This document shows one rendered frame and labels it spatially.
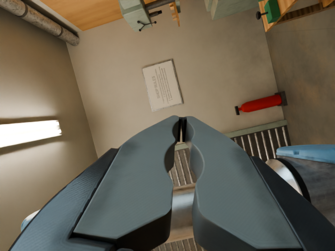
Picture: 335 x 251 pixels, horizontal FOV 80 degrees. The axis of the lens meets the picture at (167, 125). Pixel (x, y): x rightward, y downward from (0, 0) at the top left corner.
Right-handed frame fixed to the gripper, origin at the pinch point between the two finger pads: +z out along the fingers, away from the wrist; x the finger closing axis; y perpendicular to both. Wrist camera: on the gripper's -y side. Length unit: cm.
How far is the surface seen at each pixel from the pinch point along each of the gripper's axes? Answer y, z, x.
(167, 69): 73, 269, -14
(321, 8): -6, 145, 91
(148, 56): 58, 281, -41
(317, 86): 56, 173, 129
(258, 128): 133, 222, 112
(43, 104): 93, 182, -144
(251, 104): 101, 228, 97
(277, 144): 152, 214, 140
